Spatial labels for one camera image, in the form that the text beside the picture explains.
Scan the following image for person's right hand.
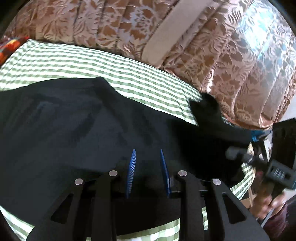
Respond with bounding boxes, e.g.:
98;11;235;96
249;182;287;220

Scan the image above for brown floral curtain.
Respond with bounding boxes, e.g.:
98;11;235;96
1;1;295;128

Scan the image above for beige curtain tieback band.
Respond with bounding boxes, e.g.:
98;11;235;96
141;0;225;68

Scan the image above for black pants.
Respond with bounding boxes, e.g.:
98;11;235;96
1;77;252;234

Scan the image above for green white checkered bedsheet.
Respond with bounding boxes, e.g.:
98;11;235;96
0;39;256;241

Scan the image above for multicolour plaid pillow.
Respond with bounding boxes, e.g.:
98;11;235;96
0;37;29;66

